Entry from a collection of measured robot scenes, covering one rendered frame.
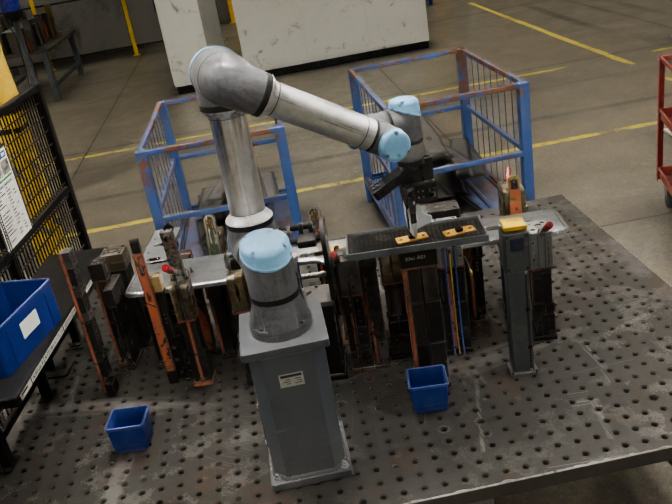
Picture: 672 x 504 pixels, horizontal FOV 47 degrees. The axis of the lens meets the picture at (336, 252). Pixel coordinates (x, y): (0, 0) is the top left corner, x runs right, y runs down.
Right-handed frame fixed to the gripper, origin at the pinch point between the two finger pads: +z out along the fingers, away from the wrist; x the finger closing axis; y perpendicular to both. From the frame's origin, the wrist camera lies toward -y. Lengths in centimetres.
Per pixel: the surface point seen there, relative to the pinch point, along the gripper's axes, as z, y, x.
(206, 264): 18, -57, 48
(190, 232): 102, -82, 298
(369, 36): 89, 152, 816
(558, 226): 18, 50, 21
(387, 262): 14.7, -4.8, 15.1
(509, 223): 2.0, 25.6, -3.6
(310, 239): 2.3, -25.5, 14.1
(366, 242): 2.0, -11.6, 3.7
